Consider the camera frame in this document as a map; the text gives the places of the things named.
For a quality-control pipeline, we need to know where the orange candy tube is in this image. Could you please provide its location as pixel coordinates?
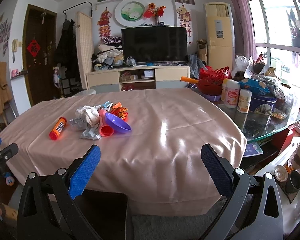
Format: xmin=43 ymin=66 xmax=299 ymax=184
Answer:
xmin=49 ymin=117 xmax=67 ymax=140

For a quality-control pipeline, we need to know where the silver foil wrapper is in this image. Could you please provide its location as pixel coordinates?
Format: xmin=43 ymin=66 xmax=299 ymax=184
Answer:
xmin=69 ymin=117 xmax=88 ymax=131
xmin=80 ymin=126 xmax=102 ymax=140

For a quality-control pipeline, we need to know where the white tissue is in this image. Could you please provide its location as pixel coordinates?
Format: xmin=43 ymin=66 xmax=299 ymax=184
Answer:
xmin=75 ymin=106 xmax=100 ymax=127

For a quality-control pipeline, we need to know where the orange foil wrapper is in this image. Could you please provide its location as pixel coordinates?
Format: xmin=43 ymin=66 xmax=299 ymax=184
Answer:
xmin=111 ymin=107 xmax=128 ymax=121

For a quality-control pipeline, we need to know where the white cylindrical stool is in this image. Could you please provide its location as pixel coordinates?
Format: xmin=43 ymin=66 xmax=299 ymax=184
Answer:
xmin=74 ymin=89 xmax=96 ymax=96

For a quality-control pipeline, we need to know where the red diamond door sign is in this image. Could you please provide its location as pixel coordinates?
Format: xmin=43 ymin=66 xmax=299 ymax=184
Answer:
xmin=27 ymin=39 xmax=41 ymax=57

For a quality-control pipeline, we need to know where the blue cookie tin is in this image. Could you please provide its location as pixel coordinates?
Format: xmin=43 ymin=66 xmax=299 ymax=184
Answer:
xmin=249 ymin=95 xmax=277 ymax=115

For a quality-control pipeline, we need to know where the white orange-label bottle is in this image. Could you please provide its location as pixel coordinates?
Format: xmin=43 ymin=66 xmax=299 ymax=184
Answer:
xmin=237 ymin=89 xmax=252 ymax=114

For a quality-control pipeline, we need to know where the orange paper piece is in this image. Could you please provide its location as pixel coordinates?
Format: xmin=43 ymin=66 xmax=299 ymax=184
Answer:
xmin=112 ymin=102 xmax=122 ymax=109

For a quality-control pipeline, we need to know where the white pink-label bottle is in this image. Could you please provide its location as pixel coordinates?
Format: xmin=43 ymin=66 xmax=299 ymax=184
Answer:
xmin=224 ymin=80 xmax=240 ymax=108

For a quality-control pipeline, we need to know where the pink satin tablecloth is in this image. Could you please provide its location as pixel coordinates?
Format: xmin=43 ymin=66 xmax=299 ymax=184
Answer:
xmin=0 ymin=88 xmax=247 ymax=216

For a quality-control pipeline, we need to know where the dark wooden door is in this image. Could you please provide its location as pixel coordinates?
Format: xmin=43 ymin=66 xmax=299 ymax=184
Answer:
xmin=23 ymin=4 xmax=58 ymax=106

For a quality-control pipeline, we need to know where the red plastic basket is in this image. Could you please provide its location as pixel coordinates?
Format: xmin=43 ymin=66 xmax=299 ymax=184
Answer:
xmin=197 ymin=66 xmax=232 ymax=96

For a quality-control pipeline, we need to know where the pile of clothes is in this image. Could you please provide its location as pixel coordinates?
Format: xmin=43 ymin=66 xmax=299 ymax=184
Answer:
xmin=91 ymin=35 xmax=124 ymax=71

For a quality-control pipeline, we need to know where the beige TV cabinet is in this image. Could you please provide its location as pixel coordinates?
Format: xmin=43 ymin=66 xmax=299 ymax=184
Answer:
xmin=86 ymin=66 xmax=190 ymax=94

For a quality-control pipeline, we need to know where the beige standing air conditioner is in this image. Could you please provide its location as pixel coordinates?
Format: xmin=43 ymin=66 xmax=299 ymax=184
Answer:
xmin=204 ymin=2 xmax=235 ymax=69

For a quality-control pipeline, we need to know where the black television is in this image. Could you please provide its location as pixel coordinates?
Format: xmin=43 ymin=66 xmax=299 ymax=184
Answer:
xmin=121 ymin=26 xmax=188 ymax=63

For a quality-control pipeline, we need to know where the purple curtain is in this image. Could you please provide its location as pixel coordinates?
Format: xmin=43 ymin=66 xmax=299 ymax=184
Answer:
xmin=231 ymin=0 xmax=257 ymax=60

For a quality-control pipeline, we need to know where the orange handle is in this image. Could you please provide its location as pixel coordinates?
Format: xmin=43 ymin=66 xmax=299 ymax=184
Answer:
xmin=180 ymin=76 xmax=199 ymax=84

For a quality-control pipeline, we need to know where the round lotus wall painting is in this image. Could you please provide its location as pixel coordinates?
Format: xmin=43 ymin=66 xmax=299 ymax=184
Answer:
xmin=114 ymin=0 xmax=148 ymax=27

